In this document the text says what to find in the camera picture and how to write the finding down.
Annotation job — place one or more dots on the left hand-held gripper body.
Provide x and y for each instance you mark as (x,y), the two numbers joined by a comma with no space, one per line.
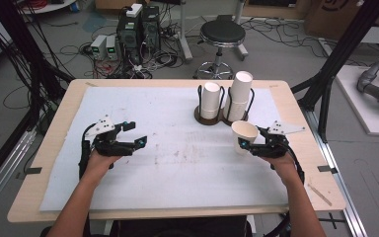
(108,144)

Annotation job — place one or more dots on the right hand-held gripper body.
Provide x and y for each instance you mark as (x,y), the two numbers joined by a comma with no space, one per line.
(274,144)

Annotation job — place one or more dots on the single white paper cup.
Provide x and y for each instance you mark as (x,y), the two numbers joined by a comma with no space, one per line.
(245,130)

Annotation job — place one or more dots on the person's left hand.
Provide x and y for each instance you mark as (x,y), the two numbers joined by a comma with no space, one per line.
(100,163)

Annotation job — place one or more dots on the person's right hand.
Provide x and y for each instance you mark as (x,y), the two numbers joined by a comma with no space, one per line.
(284,166)

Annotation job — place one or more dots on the tall stack of white cups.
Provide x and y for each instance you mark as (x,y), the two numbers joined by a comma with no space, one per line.
(240,92)

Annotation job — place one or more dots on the white table mat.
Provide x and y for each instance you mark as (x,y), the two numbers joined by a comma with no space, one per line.
(177,184)

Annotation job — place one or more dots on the short stack of white cups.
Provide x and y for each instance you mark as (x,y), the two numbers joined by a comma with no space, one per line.
(210,98)

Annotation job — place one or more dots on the black tape strip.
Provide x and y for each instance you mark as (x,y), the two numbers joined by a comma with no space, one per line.
(33,171)
(327,169)

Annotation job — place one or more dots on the thin wooden stick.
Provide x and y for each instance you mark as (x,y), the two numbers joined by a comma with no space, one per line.
(319,195)

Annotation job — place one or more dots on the grey power supply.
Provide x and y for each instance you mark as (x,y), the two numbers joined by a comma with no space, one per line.
(111,46)
(98,46)

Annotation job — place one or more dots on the white floor board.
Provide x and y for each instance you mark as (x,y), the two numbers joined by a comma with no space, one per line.
(352,108)

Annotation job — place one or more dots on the black computer tower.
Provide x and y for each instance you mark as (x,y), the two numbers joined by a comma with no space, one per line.
(151,29)
(128,36)

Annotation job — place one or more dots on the person's dark lap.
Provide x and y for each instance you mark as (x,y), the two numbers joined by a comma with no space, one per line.
(184,228)

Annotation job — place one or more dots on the black round stool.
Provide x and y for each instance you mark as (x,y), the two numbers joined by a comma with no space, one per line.
(222,31)

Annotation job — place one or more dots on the white box device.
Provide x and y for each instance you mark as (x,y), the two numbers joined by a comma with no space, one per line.
(134,10)

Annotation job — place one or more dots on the brown cardboard box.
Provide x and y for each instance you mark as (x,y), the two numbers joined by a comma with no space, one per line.
(325,23)

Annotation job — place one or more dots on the aluminium rail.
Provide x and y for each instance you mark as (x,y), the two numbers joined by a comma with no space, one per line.
(339,184)
(3,171)

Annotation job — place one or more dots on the black metal frame post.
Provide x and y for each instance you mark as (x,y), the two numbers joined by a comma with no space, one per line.
(342,49)

